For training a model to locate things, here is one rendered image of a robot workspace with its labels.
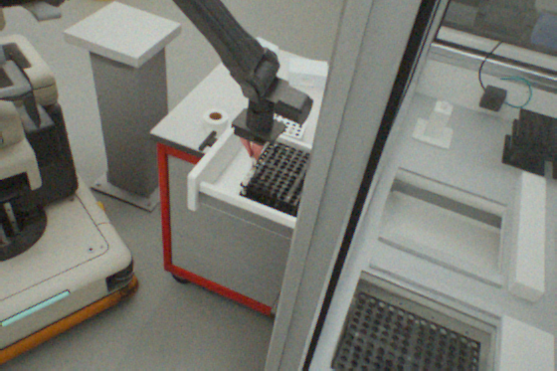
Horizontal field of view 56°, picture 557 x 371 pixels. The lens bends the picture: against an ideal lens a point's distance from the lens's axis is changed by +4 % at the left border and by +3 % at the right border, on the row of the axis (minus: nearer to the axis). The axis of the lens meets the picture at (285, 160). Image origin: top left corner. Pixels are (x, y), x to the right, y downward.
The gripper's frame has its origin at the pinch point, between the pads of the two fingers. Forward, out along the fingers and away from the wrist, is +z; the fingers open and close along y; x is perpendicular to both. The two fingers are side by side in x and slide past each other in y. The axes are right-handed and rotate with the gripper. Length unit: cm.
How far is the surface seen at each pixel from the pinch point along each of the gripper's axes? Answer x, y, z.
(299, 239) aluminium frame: 50, -25, -44
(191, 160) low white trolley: -13.1, 24.3, 26.0
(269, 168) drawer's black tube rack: -2.5, -3.0, 4.9
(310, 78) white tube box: -58, 8, 16
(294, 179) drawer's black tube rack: -5.2, -8.9, 7.7
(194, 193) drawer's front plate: 11.4, 8.2, 7.0
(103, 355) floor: 20, 35, 96
